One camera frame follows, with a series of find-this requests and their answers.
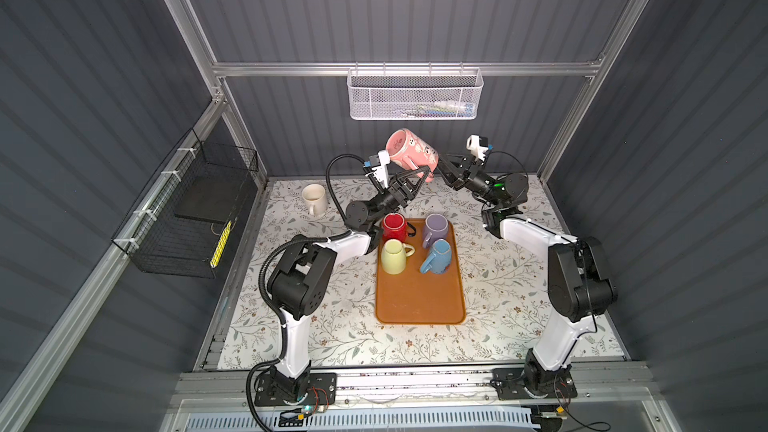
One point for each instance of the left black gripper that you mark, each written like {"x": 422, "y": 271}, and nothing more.
{"x": 398, "y": 194}

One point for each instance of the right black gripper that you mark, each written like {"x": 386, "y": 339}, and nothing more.
{"x": 468, "y": 176}

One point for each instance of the pink patterned mug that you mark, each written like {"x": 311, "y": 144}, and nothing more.
{"x": 410, "y": 152}

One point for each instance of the white mug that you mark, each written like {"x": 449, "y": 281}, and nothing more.
{"x": 315, "y": 199}

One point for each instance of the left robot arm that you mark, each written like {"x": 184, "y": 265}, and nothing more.
{"x": 294, "y": 278}

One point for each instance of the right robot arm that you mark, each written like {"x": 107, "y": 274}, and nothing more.
{"x": 579, "y": 286}

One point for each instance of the red mug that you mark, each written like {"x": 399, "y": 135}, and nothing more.
{"x": 396, "y": 227}

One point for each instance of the purple mug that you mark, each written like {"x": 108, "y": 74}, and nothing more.
{"x": 435, "y": 228}

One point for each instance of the light green mug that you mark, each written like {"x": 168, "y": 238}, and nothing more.
{"x": 394, "y": 255}

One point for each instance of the blue mug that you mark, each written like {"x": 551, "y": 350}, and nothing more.
{"x": 438, "y": 259}

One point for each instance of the orange plastic tray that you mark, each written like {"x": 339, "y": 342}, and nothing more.
{"x": 415, "y": 298}

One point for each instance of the yellow marker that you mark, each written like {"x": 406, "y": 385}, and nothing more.
{"x": 219, "y": 250}

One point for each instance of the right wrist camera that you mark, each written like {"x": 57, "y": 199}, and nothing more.
{"x": 479, "y": 147}

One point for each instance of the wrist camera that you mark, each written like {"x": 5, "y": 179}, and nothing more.
{"x": 479, "y": 147}
{"x": 376, "y": 169}

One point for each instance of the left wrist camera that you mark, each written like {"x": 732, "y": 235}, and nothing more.
{"x": 376, "y": 169}

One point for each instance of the white wire mesh basket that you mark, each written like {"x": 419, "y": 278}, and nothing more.
{"x": 418, "y": 94}

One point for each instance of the aluminium rail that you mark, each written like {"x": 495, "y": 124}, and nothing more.
{"x": 610, "y": 379}

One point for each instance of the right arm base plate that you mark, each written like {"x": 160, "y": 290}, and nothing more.
{"x": 518, "y": 383}

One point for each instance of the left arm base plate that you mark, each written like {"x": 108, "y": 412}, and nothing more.
{"x": 273, "y": 389}

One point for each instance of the black wire basket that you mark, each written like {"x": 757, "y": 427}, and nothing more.
{"x": 173, "y": 228}

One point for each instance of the white slotted cable duct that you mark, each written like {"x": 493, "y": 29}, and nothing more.
{"x": 395, "y": 419}

